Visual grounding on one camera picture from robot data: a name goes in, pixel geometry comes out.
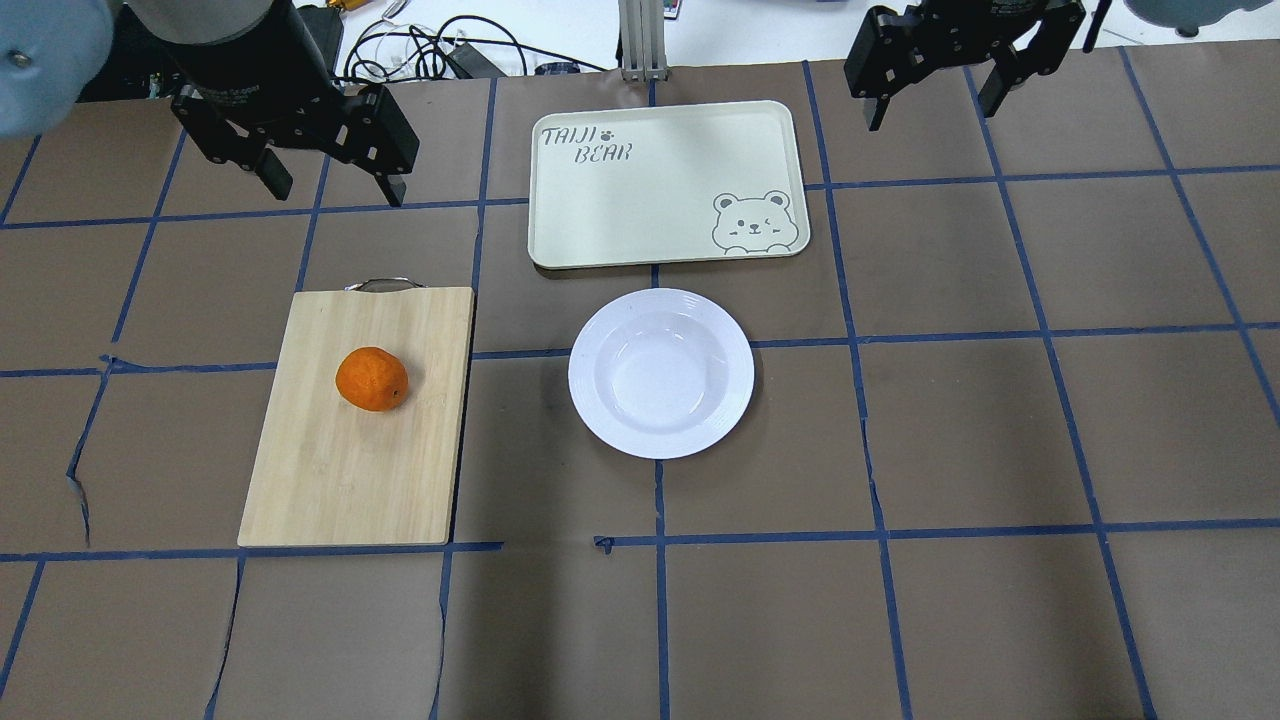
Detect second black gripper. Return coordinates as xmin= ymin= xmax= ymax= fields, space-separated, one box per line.
xmin=844 ymin=1 xmax=1085 ymax=132

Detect cream bear tray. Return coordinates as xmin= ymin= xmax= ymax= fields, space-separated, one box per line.
xmin=527 ymin=100 xmax=812 ymax=270

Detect white round plate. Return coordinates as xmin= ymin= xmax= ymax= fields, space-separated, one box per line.
xmin=567 ymin=288 xmax=756 ymax=460

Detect aluminium profile post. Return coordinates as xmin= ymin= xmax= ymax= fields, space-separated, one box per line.
xmin=618 ymin=0 xmax=669 ymax=83

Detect black power adapter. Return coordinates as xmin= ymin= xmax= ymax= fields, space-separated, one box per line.
xmin=444 ymin=44 xmax=507 ymax=79

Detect orange fruit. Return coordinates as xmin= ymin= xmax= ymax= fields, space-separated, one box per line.
xmin=334 ymin=346 xmax=410 ymax=413

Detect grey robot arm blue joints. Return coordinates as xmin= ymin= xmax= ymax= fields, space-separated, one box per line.
xmin=1 ymin=1 xmax=271 ymax=138

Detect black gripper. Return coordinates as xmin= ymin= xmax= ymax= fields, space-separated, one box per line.
xmin=169 ymin=1 xmax=420 ymax=208

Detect bamboo cutting board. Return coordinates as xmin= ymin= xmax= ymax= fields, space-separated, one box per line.
xmin=237 ymin=287 xmax=475 ymax=548

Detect black cables bundle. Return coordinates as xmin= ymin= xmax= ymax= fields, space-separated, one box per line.
xmin=344 ymin=14 xmax=611 ymax=83

